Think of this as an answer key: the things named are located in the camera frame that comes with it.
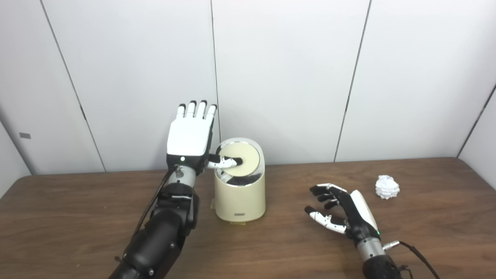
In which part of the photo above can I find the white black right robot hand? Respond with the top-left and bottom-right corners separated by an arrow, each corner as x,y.
304,183 -> 380,243

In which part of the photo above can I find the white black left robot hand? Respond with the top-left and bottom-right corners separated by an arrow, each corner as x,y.
166,100 -> 243,176

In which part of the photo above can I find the white paper ball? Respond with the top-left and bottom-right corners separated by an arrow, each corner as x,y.
375,175 -> 400,200

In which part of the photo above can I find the round cream bin lid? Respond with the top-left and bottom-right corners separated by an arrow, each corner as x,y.
216,142 -> 260,177

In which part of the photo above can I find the cream-colored bin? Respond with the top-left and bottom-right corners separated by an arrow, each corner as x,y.
214,138 -> 267,223

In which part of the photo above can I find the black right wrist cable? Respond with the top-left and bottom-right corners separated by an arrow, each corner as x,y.
383,240 -> 440,279

